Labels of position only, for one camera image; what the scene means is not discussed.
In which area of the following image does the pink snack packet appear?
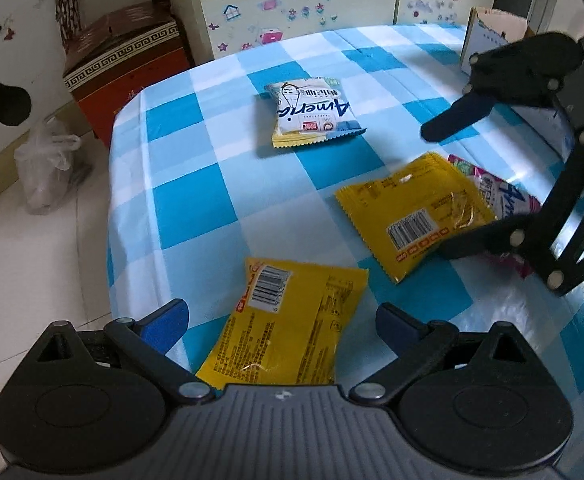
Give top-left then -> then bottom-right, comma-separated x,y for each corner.
446,153 -> 541,279

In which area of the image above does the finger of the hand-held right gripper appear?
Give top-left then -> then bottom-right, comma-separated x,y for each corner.
420,32 -> 584,144
439,127 -> 584,297

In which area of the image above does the clear plastic bag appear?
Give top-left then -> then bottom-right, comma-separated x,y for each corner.
14,117 -> 94,216

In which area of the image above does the yellow snack packet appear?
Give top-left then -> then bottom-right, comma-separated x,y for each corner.
334,152 -> 499,285
195,258 -> 370,392

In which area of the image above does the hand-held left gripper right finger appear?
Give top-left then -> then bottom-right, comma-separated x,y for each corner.
348,302 -> 543,406

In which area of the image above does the black vase wall decal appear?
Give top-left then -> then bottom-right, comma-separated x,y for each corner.
0,14 -> 33,126

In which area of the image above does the red patterned cardboard box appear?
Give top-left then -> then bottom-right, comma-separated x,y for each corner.
62,2 -> 196,151

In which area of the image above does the white blue snack packet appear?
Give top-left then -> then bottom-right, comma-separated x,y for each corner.
264,76 -> 368,150

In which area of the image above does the blue white checkered tablecloth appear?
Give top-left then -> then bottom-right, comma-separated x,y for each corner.
106,22 -> 584,480

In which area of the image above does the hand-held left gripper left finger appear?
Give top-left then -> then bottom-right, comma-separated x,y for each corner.
19,298 -> 218,406

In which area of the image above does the dried twig bundle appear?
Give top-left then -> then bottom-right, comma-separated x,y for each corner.
51,0 -> 87,54

